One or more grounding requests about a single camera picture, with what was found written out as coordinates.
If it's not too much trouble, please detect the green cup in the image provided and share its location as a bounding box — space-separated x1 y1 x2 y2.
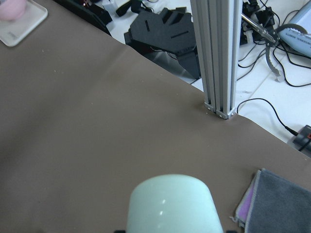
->
126 174 223 233

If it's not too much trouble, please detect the grey cloth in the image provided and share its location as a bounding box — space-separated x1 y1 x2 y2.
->
245 169 311 233

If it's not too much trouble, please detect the beige tray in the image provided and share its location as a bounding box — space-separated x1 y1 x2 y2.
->
0 0 48 47

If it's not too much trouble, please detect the pink bowl with ice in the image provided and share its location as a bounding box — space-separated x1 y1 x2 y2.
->
0 0 27 21

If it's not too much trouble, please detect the aluminium frame post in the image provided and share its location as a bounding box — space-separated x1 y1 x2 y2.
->
190 0 242 119

